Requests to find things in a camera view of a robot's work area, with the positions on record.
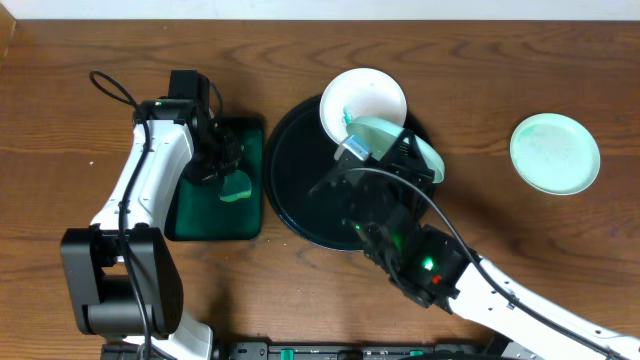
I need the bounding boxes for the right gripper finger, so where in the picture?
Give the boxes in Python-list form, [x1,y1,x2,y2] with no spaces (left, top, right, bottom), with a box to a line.
[397,129,424,163]
[307,173,350,198]

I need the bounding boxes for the mint green plate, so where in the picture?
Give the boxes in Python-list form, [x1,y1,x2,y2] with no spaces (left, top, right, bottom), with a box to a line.
[509,113,601,196]
[346,116,445,183]

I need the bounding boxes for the yellow green sponge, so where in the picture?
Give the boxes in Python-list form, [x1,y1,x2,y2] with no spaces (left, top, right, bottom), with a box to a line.
[219,170,253,203]

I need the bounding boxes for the white plate with green stain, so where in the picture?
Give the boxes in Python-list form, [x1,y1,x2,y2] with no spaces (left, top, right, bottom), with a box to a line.
[319,68,408,144]

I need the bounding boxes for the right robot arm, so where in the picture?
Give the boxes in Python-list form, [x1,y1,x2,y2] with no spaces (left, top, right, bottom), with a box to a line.
[319,123,639,359]

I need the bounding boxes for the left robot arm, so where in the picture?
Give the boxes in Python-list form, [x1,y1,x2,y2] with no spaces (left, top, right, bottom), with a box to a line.
[60,70,251,359]

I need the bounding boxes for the round black tray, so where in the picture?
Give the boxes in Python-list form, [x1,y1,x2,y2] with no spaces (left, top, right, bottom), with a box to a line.
[265,96,430,251]

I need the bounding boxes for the black rectangular water tray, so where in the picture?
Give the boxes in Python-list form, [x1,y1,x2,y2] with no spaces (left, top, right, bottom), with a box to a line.
[164,117,264,242]

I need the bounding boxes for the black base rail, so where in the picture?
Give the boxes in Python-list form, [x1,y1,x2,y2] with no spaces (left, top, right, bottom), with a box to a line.
[208,342,501,360]

